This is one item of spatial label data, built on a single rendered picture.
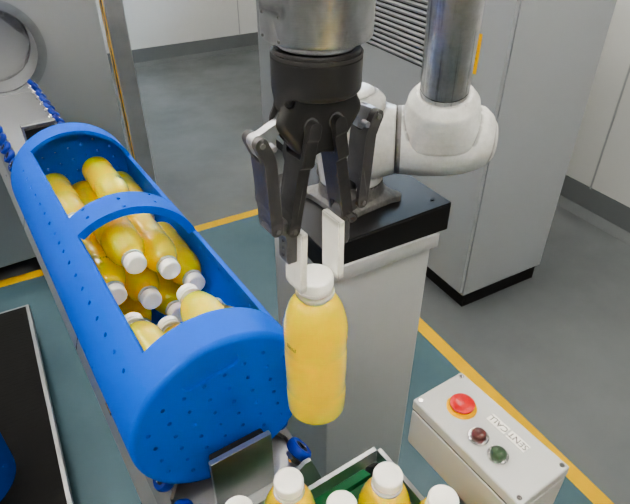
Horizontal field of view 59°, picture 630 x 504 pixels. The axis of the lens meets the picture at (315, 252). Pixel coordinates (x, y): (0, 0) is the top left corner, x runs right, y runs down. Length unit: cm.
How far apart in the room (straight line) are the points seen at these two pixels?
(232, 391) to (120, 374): 16
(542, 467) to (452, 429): 12
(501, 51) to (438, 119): 102
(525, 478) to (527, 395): 163
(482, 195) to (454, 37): 136
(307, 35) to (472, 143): 85
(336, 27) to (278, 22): 4
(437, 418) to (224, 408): 31
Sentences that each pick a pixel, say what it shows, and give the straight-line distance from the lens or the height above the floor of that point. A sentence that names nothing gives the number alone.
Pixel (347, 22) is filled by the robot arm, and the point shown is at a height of 167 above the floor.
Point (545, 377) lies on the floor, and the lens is 254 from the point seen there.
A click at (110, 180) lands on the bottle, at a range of 136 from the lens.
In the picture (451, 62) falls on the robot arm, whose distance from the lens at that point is 114.
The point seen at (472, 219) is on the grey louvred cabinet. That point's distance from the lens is 245.
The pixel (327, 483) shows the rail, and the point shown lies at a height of 97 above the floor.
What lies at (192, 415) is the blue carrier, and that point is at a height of 112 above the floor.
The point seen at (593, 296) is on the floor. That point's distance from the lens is 304.
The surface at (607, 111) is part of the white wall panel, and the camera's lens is 353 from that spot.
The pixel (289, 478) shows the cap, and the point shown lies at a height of 111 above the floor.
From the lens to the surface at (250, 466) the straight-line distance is 92.
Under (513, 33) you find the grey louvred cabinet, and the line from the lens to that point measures 216.
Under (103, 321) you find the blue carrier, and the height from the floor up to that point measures 119.
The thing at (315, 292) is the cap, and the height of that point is 140.
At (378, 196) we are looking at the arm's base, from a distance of 134.
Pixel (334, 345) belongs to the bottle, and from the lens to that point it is 61.
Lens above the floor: 177
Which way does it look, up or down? 36 degrees down
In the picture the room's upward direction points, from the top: straight up
